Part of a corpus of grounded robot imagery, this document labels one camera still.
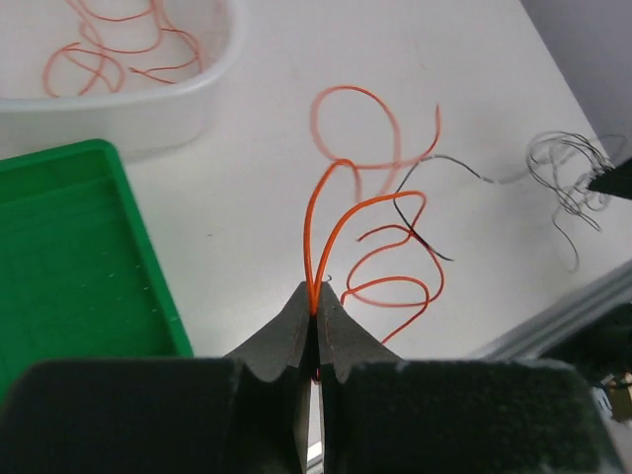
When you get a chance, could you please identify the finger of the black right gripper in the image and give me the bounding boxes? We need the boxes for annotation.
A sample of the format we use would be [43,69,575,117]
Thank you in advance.
[589,158,632,200]

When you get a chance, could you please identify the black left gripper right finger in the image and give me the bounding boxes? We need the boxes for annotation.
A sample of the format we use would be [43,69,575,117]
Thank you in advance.
[315,284,625,473]

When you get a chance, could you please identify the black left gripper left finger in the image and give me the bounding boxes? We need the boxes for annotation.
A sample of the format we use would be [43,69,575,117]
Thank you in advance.
[1,285,313,473]

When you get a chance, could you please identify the black white-striped cable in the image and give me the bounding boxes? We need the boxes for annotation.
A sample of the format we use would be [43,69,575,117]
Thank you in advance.
[393,130,628,273]

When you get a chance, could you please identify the orange cable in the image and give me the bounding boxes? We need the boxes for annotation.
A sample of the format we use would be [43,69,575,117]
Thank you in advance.
[303,86,445,345]
[41,0,206,99]

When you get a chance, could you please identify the green plastic tray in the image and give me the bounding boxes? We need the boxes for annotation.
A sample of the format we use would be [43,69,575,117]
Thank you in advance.
[1,139,193,390]

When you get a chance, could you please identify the white plastic tub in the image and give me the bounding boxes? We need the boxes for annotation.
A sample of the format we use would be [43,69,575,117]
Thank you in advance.
[1,1,246,158]

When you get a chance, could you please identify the aluminium extrusion rail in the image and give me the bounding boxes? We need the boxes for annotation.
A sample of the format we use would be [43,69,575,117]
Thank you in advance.
[469,262,631,360]

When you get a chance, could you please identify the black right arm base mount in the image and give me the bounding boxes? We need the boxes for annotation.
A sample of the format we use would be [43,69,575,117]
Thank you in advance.
[541,302,631,390]

